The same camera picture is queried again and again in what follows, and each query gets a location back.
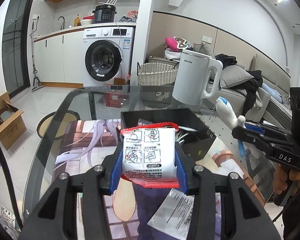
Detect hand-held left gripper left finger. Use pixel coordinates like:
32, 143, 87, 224
19, 140, 127, 240

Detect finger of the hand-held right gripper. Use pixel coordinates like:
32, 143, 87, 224
231, 126, 290, 153
245, 122, 293, 141

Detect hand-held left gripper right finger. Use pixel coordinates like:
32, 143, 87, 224
174, 142, 282, 240

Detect black storage box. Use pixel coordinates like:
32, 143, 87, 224
120, 108, 217, 162

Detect white plush toy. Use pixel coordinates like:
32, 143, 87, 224
209, 97, 262, 159

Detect red and white packet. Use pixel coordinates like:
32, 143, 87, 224
119, 122, 180, 188

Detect person's right forearm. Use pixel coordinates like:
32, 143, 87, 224
281, 177, 300, 240

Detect person's right hand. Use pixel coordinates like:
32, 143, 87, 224
274, 165, 300, 196

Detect printed table mat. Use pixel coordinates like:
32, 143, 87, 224
52, 119, 265, 240

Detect black jacket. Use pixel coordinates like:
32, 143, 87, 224
242, 70, 263, 117

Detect light blue cloth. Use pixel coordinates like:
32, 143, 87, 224
261, 82, 290, 103

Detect grey sofa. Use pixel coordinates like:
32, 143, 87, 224
205, 55, 293, 130

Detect white sachet packet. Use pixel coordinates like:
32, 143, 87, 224
147, 188, 199, 240

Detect grey pillow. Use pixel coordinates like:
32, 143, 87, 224
219, 66, 254, 89

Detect red box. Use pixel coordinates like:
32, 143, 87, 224
104, 91, 129, 108

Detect black clothing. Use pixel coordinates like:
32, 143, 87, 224
215, 54, 238, 67

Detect round floor mat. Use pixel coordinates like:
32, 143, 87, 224
37, 111, 80, 139

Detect grey printed storage box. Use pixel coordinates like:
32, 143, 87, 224
142, 85, 175, 104

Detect white electric kettle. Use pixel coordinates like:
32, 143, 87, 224
172, 49, 223, 105

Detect beige piped pillow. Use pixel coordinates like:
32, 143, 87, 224
194, 42, 215, 58

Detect woven wicker basket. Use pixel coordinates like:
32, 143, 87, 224
137, 62, 178, 86

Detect white washing machine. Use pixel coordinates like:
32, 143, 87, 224
83, 26, 135, 87

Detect face print cushion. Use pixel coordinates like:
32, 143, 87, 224
174, 37, 193, 49

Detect open cardboard box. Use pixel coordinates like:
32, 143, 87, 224
0, 92, 27, 150

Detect pile of white clothes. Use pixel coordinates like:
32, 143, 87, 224
164, 49, 183, 62

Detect mop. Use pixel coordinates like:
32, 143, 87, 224
31, 21, 44, 93

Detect pink cloth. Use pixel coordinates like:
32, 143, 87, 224
165, 37, 180, 53

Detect white base cabinets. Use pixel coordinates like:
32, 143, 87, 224
34, 29, 85, 84

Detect collection of sneakers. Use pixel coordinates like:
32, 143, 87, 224
0, 200, 15, 230

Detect black pressure cooker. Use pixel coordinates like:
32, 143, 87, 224
92, 4, 118, 23

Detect dark glass door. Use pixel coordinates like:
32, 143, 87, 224
2, 0, 34, 99

